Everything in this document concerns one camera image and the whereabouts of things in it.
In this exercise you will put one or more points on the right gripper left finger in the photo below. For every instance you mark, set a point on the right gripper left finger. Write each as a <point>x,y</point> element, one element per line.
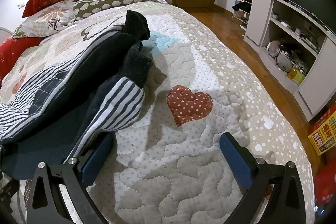
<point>46,203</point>

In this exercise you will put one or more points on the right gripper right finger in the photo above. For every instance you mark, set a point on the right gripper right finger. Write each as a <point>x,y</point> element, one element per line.
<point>286,202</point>

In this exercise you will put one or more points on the navy frog pants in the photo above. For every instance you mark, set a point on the navy frog pants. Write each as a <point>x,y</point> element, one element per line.
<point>59,111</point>

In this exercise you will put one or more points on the yellow printed carton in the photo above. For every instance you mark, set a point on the yellow printed carton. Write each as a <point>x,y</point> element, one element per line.
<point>322,134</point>

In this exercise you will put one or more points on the heart patchwork quilt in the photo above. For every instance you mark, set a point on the heart patchwork quilt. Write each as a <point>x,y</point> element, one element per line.
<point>167,166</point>

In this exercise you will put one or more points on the white tv cabinet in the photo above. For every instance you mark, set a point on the white tv cabinet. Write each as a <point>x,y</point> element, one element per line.
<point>296,50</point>

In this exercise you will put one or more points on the red long pillow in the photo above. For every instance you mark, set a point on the red long pillow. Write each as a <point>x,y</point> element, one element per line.
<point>10,51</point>

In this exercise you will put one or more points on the floral grey pillow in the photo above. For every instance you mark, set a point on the floral grey pillow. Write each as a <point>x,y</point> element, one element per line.
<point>48,21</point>

